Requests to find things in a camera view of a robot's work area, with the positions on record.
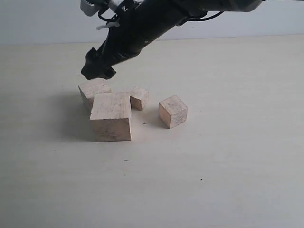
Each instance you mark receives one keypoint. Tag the smallest wooden cube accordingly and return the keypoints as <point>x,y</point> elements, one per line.
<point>139,98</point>

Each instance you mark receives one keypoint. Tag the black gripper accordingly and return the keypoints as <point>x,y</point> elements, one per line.
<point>137,29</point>

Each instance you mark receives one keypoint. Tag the white zip tie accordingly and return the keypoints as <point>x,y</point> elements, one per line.
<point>108,25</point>

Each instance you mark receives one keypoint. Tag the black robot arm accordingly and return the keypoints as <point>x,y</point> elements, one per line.
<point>195,10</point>

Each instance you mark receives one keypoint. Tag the third largest wooden cube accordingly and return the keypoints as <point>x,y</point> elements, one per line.
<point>172,111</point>

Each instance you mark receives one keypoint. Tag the second largest wooden cube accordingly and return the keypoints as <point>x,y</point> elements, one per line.
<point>90,88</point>

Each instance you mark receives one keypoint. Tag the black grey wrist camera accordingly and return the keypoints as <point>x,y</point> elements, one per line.
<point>91,7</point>

